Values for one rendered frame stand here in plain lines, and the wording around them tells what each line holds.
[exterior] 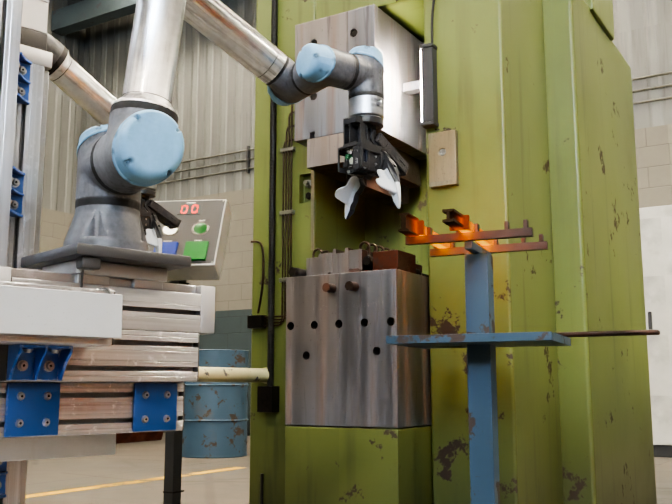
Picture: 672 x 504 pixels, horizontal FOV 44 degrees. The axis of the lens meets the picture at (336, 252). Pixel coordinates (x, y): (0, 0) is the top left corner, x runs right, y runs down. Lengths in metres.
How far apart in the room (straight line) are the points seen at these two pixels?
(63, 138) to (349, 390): 10.43
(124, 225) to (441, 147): 1.31
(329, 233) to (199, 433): 4.41
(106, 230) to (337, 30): 1.44
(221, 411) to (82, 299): 5.76
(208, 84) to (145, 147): 9.88
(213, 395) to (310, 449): 4.58
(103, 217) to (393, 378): 1.11
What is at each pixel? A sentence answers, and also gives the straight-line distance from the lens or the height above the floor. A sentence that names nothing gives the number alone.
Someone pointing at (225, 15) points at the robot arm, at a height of 1.32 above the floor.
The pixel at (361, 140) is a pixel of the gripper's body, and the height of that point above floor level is 1.08.
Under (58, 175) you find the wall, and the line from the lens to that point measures 12.40.
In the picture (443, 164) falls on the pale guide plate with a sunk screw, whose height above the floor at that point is 1.25.
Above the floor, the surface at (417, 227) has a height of 0.97.
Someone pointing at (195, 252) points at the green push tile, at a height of 1.00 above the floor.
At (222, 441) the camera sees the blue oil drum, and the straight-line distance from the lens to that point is 7.08.
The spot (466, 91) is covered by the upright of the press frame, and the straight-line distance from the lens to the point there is 2.63.
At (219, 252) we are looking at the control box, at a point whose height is 1.01.
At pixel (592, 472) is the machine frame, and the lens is 2.84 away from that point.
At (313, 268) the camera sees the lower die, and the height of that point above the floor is 0.95.
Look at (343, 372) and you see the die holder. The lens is 2.44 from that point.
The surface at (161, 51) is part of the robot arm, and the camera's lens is 1.51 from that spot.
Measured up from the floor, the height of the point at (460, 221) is 0.97.
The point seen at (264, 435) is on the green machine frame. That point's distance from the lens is 2.85.
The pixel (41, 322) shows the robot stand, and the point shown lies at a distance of 1.30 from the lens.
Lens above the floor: 0.59
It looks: 9 degrees up
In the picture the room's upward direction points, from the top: straight up
